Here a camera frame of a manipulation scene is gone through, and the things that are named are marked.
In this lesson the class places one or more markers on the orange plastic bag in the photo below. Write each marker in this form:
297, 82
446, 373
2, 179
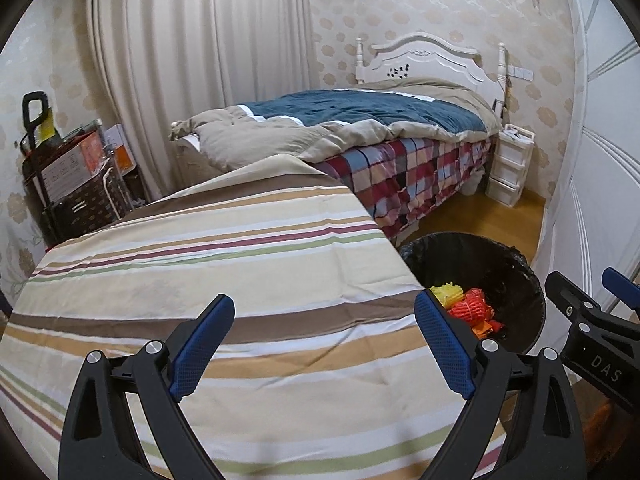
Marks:
487, 329

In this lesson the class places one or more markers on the brown cardboard box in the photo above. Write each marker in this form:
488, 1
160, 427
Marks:
60, 170

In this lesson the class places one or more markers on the plaid bedsheet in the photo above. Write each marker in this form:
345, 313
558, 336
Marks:
400, 175

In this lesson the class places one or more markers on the white bed headboard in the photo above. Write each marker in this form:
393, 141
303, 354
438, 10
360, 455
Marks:
430, 62

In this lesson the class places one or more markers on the orange-red foam net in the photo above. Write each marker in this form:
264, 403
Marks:
472, 307

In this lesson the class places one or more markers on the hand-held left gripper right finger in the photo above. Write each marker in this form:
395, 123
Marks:
445, 345

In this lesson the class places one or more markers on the beige curtain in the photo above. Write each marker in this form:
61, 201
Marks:
200, 60

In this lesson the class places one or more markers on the striped tablecloth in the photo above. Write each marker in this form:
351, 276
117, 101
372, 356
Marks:
225, 260

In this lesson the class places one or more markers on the black trash bin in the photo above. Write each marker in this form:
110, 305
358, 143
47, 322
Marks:
475, 260

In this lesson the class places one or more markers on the orange and white box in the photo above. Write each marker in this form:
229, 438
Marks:
122, 157

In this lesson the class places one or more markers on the white drawer unit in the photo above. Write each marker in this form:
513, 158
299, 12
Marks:
507, 170

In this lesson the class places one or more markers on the white pillow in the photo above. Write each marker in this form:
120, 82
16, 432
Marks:
190, 142

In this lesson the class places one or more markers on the brown patterned storage basket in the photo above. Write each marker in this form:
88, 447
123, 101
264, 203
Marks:
85, 205

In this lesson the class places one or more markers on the white panelled door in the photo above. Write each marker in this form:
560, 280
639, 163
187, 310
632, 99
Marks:
600, 160

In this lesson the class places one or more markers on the white plastic container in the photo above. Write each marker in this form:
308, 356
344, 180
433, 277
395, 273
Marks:
474, 186

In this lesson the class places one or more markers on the white wall switch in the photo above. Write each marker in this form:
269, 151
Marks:
521, 74

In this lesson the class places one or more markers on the black hand trolley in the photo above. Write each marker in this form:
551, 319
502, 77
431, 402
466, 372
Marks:
26, 110

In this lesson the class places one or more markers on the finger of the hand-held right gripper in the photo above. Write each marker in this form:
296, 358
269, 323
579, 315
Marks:
614, 280
575, 310

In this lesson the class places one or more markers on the yellow foam net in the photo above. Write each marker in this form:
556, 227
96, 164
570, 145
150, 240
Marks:
445, 292

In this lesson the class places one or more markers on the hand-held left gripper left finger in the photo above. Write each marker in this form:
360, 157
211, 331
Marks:
200, 345

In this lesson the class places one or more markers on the blue and beige duvet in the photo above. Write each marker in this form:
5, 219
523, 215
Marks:
350, 110

